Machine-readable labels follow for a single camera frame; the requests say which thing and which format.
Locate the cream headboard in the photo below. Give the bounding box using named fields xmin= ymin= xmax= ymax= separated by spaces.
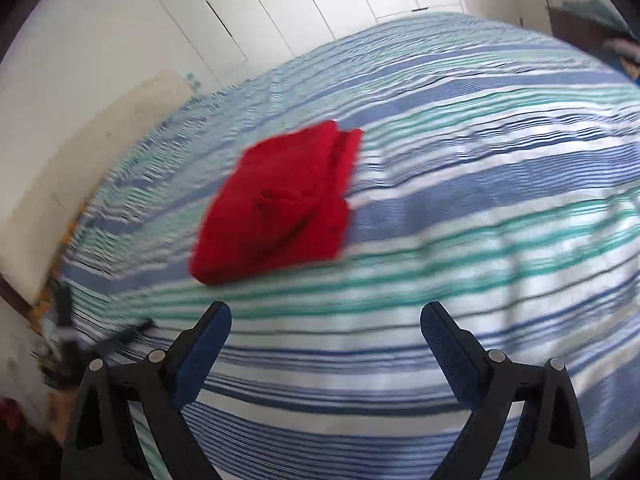
xmin=0 ymin=70 xmax=197 ymax=308

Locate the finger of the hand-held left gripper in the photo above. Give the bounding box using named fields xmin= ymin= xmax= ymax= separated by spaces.
xmin=92 ymin=319 xmax=156 ymax=358

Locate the white wardrobe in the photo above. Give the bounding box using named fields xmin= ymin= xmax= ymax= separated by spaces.
xmin=140 ymin=0 xmax=471 ymax=92

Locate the red sweater with white animal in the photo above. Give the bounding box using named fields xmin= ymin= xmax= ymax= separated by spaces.
xmin=190 ymin=120 xmax=365 ymax=286

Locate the dark wooden furniture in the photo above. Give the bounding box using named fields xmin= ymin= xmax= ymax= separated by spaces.
xmin=547 ymin=0 xmax=640 ymax=78

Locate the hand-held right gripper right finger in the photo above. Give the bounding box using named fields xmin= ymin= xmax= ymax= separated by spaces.
xmin=420 ymin=301 xmax=592 ymax=480

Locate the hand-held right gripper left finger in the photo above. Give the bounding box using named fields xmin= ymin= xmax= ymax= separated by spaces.
xmin=60 ymin=301 xmax=233 ymax=480

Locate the yellow floral cloth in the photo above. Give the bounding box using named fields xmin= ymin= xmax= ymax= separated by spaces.
xmin=30 ymin=210 xmax=88 ymax=331

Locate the striped bed sheet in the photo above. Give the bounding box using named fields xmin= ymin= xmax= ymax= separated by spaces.
xmin=52 ymin=11 xmax=640 ymax=480

